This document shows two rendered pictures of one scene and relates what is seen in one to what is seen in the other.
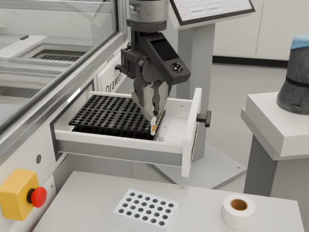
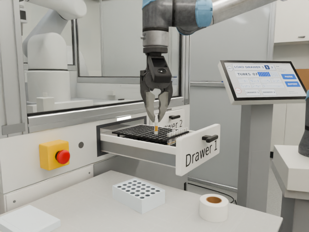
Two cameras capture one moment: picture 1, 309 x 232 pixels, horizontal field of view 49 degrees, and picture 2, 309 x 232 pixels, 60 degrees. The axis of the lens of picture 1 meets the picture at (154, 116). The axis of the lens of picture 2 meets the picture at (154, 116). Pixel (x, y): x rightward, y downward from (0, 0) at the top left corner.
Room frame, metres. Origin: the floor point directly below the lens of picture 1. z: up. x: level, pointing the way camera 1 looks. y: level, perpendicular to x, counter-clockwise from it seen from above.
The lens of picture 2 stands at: (-0.07, -0.30, 1.10)
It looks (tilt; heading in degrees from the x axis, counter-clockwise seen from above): 9 degrees down; 23
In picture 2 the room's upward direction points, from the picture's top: straight up
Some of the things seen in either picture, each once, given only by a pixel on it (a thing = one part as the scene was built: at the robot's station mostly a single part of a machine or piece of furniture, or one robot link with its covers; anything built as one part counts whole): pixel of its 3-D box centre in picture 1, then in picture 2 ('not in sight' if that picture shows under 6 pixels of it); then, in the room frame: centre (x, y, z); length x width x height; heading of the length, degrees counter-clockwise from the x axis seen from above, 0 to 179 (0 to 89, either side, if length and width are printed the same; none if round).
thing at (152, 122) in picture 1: (152, 125); (156, 126); (0.65, 0.00, 0.95); 0.01 x 0.01 x 0.05
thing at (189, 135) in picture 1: (192, 127); (200, 146); (0.77, -0.10, 0.87); 0.29 x 0.02 x 0.11; 168
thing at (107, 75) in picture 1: (113, 75); (168, 123); (1.15, 0.15, 0.87); 0.29 x 0.02 x 0.11; 168
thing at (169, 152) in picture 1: (117, 122); (148, 140); (0.81, 0.10, 0.86); 0.40 x 0.26 x 0.06; 78
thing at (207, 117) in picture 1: (203, 118); (208, 138); (0.77, -0.13, 0.91); 0.07 x 0.04 x 0.01; 168
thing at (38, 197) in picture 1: (37, 196); (62, 156); (0.50, 0.23, 0.88); 0.04 x 0.03 x 0.04; 168
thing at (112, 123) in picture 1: (120, 121); (151, 139); (0.81, 0.09, 0.87); 0.22 x 0.18 x 0.06; 78
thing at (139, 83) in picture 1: (144, 84); (148, 90); (0.63, 0.02, 1.06); 0.05 x 0.02 x 0.09; 128
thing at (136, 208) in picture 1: (146, 213); (138, 194); (0.56, 0.02, 0.78); 0.12 x 0.08 x 0.04; 68
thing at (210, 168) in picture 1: (198, 94); (258, 166); (1.76, -0.25, 0.51); 0.50 x 0.45 x 1.02; 36
